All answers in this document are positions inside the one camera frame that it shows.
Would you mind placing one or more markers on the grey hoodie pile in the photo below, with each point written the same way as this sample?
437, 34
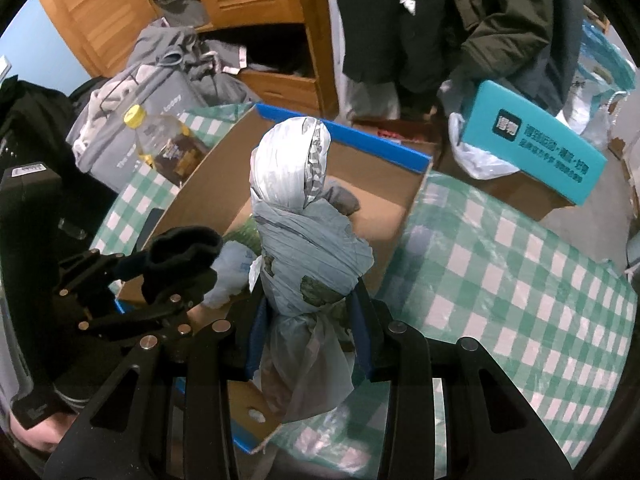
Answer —
165, 80

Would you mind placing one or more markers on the black garment pile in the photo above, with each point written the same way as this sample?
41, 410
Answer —
40, 115

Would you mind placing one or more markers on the grey plastic bag bundle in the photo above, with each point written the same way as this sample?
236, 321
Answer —
300, 240

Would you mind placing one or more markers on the blue-sided cardboard box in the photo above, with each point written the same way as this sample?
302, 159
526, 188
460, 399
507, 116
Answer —
370, 195

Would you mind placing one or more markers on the grey fleece garment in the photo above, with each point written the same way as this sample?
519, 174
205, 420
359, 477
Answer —
342, 200

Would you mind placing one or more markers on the black jacket with white logo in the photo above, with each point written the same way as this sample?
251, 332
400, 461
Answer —
390, 30

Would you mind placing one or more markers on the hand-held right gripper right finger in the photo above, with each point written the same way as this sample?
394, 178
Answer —
361, 332

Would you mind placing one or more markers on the wooden wardrobe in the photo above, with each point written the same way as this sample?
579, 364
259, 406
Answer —
240, 5

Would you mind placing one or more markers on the oil bottle with yellow cap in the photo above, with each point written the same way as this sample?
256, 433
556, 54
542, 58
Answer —
165, 145

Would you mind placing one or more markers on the brown cardboard box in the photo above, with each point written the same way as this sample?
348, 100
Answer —
515, 192

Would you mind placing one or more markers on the black sock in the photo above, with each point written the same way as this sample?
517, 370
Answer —
185, 250

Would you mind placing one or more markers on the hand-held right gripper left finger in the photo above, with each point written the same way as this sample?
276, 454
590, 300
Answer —
257, 322

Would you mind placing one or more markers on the green checked tablecloth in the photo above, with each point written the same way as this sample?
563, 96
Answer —
500, 270

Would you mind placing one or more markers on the green scouring sponge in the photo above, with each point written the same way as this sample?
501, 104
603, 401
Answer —
245, 235

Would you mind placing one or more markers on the person's left hand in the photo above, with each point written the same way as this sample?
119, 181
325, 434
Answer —
30, 437

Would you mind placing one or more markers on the dark olive jacket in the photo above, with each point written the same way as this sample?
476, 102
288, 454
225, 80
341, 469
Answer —
510, 25

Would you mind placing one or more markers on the teal plastic bag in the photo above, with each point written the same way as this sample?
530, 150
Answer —
607, 60

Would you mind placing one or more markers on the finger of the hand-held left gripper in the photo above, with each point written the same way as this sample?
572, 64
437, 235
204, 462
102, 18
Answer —
165, 315
100, 270

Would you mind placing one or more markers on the white plastic shopping bag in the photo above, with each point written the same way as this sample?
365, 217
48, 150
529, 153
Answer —
475, 155

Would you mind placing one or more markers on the teal printed box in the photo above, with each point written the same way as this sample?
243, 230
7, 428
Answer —
530, 145

